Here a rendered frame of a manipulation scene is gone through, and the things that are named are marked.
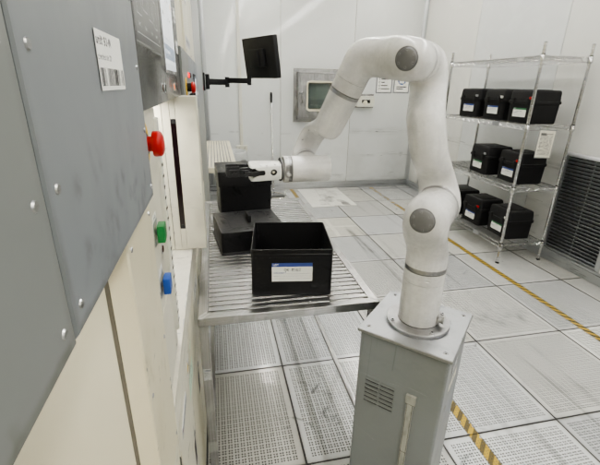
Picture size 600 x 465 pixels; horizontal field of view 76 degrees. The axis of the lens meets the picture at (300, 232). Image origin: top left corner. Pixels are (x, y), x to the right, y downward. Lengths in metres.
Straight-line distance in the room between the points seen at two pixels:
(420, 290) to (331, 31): 4.84
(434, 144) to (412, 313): 0.49
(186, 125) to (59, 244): 1.12
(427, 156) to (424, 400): 0.70
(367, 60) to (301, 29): 4.52
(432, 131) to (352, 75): 0.27
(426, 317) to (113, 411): 0.88
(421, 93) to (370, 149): 4.86
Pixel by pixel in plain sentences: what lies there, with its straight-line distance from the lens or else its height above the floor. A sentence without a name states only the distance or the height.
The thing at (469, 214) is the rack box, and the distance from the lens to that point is 4.24.
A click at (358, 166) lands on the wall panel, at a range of 5.95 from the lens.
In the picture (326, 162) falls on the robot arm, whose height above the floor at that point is 1.21.
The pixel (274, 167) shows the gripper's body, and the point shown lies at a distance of 1.21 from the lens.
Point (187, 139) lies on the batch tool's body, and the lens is 1.37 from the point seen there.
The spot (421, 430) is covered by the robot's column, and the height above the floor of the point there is 0.48.
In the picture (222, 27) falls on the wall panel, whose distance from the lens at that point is 5.50.
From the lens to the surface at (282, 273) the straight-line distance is 1.32.
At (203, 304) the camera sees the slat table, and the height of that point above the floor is 0.76.
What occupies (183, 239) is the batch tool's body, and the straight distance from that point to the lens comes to 1.47.
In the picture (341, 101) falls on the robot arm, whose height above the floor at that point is 1.40.
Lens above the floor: 1.44
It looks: 21 degrees down
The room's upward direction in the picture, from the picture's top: 1 degrees clockwise
